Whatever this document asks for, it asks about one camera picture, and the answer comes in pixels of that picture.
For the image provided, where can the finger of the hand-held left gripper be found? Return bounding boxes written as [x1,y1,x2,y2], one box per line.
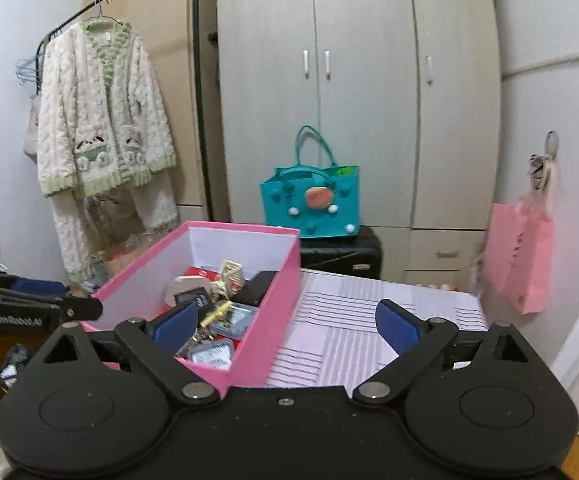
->
[0,280,104,322]
[0,269,66,297]

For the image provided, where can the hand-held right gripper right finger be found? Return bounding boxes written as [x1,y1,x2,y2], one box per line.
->
[352,298,530,406]

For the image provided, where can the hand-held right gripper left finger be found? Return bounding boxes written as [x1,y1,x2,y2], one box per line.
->
[42,301,220,407]

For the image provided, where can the black phone battery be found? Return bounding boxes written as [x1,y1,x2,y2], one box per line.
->
[174,287,209,307]

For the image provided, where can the black gold battery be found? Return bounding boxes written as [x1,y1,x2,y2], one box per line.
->
[200,301,234,325]

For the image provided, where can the silver pink compact case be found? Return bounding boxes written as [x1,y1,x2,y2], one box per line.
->
[166,274,211,307]

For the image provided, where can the cream hair claw clip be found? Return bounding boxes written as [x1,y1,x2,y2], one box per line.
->
[218,259,246,295]

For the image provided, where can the pink cardboard box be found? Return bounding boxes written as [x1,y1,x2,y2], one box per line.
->
[80,220,301,398]

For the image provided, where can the black power bank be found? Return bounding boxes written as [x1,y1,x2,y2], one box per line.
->
[230,270,279,308]

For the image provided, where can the striped tablecloth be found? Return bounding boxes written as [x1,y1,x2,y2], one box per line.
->
[264,267,489,390]

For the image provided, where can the brown cardboard box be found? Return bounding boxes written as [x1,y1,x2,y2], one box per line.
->
[104,247,148,278]

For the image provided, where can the black suitcase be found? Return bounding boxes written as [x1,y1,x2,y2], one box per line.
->
[299,225,383,281]

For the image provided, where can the clear plastic bag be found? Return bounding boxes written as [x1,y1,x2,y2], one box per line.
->
[469,252,490,293]

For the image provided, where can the pink shopping bag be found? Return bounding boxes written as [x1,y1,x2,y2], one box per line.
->
[484,200,555,316]

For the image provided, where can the teal felt tote bag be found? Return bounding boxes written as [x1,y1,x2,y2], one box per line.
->
[260,125,361,239]

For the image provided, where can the canvas tote bag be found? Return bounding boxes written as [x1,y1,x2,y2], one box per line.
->
[24,94,41,163]

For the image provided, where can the cream knitted cardigan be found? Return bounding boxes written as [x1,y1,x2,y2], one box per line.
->
[37,19,178,198]

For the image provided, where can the blue clothes hangers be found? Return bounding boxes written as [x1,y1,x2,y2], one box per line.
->
[16,55,43,86]

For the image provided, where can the black clothes rack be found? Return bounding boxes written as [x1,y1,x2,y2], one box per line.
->
[37,0,215,221]

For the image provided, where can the beige wardrobe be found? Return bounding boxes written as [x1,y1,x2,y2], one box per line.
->
[217,0,501,286]

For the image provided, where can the light wood cabinet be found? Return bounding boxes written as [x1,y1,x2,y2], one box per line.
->
[84,0,210,208]

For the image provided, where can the bundle of hair ties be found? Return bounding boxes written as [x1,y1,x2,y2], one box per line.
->
[528,131,561,198]

